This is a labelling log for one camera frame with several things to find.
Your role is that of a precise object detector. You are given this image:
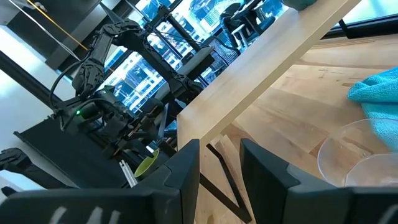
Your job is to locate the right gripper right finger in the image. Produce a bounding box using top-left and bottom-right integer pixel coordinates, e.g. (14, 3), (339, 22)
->
(239, 138), (398, 224)

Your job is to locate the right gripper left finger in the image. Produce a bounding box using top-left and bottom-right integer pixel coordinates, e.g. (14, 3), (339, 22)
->
(0, 138), (201, 224)

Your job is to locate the green ceramic mug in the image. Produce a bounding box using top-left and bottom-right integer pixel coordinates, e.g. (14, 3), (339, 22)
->
(133, 148), (161, 182)

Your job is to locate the clear glass mug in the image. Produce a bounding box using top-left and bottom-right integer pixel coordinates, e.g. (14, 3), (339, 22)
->
(317, 118), (398, 188)

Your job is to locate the teal cloth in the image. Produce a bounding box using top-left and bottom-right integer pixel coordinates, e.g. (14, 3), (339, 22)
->
(346, 67), (398, 153)

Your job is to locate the black office chair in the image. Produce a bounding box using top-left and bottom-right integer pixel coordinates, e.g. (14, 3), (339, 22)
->
(219, 2), (277, 47)

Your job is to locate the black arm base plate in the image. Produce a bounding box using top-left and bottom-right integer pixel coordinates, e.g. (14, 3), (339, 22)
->
(14, 118), (125, 190)

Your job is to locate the yellow cable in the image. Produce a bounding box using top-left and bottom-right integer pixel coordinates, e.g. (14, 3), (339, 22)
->
(26, 0), (90, 51)

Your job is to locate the black aluminium table frame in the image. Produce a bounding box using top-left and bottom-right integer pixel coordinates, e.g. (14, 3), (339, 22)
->
(322, 14), (398, 40)

